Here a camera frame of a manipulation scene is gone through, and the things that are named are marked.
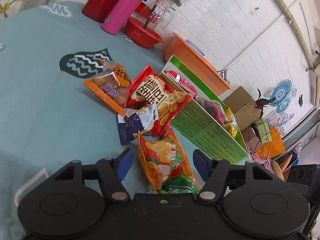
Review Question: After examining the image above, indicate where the orange clear snack pack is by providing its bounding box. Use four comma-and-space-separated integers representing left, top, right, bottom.
84, 59, 131, 116

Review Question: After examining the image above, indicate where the steel bowl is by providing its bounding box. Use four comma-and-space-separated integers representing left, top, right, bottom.
217, 69, 228, 81

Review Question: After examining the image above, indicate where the green pea snack bag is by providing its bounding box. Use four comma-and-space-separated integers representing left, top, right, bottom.
157, 174, 201, 197

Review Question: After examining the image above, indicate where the red peanut snack bag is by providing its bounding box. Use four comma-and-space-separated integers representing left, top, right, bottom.
125, 65, 191, 137

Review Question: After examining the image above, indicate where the clear red-edged dates bag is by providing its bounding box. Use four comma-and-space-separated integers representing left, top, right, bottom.
195, 95, 232, 128

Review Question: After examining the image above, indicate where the blue lidded bowl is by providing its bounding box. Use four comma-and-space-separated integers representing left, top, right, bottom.
185, 40, 205, 57

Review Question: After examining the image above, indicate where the orange green snack bag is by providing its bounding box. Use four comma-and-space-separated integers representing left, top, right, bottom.
138, 127, 193, 191

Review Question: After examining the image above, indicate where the dark red plant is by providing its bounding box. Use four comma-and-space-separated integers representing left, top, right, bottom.
255, 89, 276, 119

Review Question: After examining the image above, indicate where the green cardboard box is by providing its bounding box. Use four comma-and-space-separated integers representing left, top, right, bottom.
161, 55, 249, 164

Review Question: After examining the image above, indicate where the orange plastic basin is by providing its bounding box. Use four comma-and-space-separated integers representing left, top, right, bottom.
163, 33, 233, 96

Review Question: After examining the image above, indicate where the pink thermos bottle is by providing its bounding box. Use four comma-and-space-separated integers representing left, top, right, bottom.
101, 0, 147, 35

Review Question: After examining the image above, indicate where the red plastic basket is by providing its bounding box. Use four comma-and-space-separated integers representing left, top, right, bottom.
124, 17, 164, 49

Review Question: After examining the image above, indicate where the yellow chips bag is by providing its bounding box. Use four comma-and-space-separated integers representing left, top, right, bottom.
225, 107, 239, 139

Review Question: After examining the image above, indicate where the dark blue white snack pack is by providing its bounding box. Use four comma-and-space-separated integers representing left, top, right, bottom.
117, 102, 158, 145

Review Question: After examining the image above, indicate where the glass pitcher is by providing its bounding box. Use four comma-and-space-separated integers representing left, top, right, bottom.
143, 0, 174, 30

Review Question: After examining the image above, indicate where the blue round wall decoration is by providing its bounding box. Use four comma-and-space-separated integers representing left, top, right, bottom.
269, 80, 292, 107

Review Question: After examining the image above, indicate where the red checkered snack pack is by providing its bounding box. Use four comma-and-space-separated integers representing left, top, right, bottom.
164, 70, 197, 96

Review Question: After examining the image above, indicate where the brown cardboard box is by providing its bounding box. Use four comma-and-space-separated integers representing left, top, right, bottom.
223, 86, 261, 131

